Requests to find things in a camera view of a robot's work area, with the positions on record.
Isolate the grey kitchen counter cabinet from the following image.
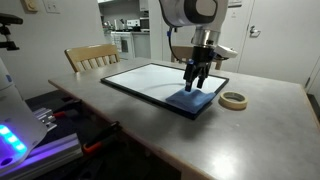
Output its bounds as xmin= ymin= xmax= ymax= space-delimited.
xmin=132 ymin=31 xmax=152 ymax=60

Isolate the white microwave oven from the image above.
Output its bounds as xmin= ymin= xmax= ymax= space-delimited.
xmin=139 ymin=17 xmax=151 ymax=33

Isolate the silver metal bracket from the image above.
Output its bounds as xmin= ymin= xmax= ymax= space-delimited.
xmin=32 ymin=107 xmax=58 ymax=132

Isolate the black framed whiteboard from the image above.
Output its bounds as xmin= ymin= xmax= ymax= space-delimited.
xmin=100 ymin=62 xmax=230 ymax=123

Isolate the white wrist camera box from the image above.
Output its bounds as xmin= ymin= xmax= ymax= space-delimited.
xmin=214 ymin=44 xmax=239 ymax=60

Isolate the white closet door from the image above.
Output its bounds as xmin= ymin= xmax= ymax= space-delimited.
xmin=161 ymin=24 xmax=201 ymax=64

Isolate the aluminium profile rail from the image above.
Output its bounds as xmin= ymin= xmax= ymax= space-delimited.
xmin=0 ymin=133 xmax=83 ymax=180

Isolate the light wooden slat chair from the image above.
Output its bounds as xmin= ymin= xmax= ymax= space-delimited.
xmin=64 ymin=43 xmax=121 ymax=74

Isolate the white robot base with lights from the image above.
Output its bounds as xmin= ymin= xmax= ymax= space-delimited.
xmin=0 ymin=56 xmax=49 ymax=176

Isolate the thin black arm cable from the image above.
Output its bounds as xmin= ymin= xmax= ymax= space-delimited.
xmin=167 ymin=26 xmax=194 ymax=66

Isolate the silver door lever handle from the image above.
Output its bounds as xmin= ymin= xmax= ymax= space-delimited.
xmin=249 ymin=25 xmax=262 ymax=38

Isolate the white door with lever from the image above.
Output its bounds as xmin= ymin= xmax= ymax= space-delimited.
xmin=237 ymin=0 xmax=320 ymax=86

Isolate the black camera on tripod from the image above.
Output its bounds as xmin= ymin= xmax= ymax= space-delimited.
xmin=0 ymin=12 xmax=24 ymax=52

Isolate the blue microfibre cloth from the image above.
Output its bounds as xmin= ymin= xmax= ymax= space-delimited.
xmin=165 ymin=87 xmax=218 ymax=115

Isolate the beige wall thermostat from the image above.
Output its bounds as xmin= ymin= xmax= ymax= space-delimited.
xmin=22 ymin=0 xmax=39 ymax=13

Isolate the beige masking tape roll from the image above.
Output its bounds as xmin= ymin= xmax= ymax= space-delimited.
xmin=218 ymin=91 xmax=249 ymax=112

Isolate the brown wooden slat chair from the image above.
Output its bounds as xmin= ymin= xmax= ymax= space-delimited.
xmin=170 ymin=45 xmax=226 ymax=71

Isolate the white countertop appliance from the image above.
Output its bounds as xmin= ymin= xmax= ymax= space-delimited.
xmin=126 ymin=18 xmax=141 ymax=28

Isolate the black clamp orange grip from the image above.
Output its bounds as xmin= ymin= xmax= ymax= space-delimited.
xmin=51 ymin=99 xmax=83 ymax=119
xmin=82 ymin=120 xmax=120 ymax=155

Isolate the dark oven towel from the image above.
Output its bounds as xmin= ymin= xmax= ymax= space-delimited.
xmin=121 ymin=39 xmax=130 ymax=54

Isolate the white kitchen oven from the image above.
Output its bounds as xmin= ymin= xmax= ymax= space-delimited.
xmin=110 ymin=30 xmax=136 ymax=61

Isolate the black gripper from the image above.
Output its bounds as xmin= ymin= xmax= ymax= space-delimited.
xmin=183 ymin=45 xmax=217 ymax=92

